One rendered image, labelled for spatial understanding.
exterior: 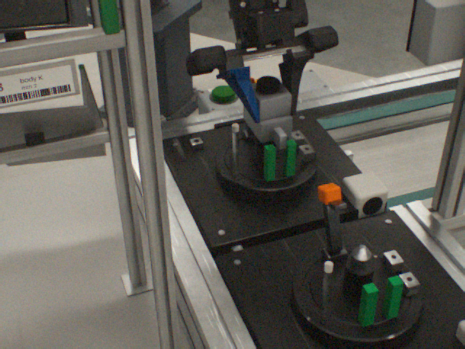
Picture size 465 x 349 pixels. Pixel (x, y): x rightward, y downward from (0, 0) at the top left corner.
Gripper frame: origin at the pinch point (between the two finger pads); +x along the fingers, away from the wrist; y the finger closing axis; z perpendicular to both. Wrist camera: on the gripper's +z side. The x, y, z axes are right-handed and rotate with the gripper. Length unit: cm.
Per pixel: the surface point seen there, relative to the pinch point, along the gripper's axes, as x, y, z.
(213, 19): -51, 73, -265
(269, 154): 7.6, -1.7, 0.1
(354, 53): -17, 123, -216
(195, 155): 6.2, -8.2, -13.1
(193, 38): -17, 9, -66
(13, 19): -8.3, -28.8, 26.1
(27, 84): -3.1, -28.8, 28.3
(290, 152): 7.9, 1.2, -0.1
